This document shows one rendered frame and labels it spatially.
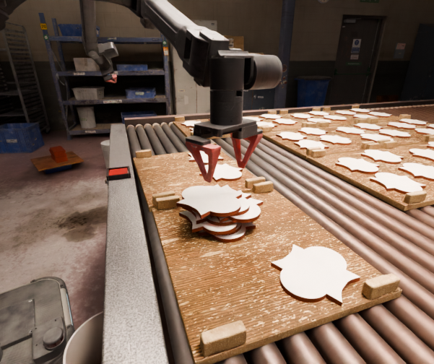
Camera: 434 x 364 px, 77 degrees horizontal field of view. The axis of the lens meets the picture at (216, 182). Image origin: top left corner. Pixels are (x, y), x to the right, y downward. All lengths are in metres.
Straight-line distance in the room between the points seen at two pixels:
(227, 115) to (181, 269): 0.28
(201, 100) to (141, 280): 5.01
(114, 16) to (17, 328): 5.19
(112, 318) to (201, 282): 0.15
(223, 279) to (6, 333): 1.17
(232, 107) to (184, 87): 4.90
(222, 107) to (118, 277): 0.35
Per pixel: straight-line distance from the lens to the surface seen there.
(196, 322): 0.44
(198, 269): 0.51
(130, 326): 0.48
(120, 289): 0.54
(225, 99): 0.46
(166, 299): 0.50
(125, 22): 5.90
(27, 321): 1.54
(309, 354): 0.45
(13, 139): 5.03
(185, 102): 5.40
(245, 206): 0.59
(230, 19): 6.11
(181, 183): 0.83
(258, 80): 0.50
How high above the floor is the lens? 1.28
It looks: 24 degrees down
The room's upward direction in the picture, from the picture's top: straight up
